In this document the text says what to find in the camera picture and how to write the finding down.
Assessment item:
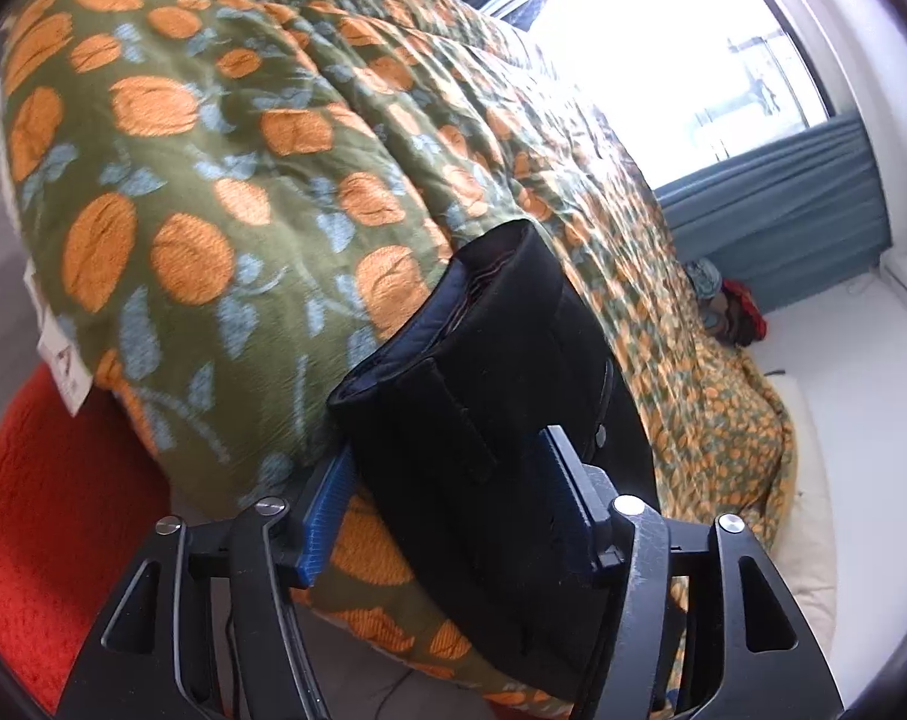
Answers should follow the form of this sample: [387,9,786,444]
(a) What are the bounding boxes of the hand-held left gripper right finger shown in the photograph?
[538,425,846,720]

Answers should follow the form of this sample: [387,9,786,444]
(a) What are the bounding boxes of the blue curtain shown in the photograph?
[659,114,894,310]

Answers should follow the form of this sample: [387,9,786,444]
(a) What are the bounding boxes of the red and blue clothing pile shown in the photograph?
[684,258,770,347]

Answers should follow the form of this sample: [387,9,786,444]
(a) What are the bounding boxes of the cream cushion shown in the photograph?
[753,371,839,644]

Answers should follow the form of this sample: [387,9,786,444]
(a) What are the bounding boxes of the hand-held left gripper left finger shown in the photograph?
[56,452,359,720]

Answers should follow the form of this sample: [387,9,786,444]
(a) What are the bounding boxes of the orange-red fluffy rug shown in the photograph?
[0,371,175,715]

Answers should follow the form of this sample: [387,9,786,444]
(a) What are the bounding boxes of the green blanket with orange print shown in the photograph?
[0,0,801,720]

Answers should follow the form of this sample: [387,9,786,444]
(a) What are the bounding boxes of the bright window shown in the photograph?
[483,0,834,194]

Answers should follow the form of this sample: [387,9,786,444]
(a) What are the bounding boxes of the black fabric bag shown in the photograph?
[326,219,684,700]

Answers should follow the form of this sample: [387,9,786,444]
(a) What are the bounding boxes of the white blanket tag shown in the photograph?
[22,262,96,418]

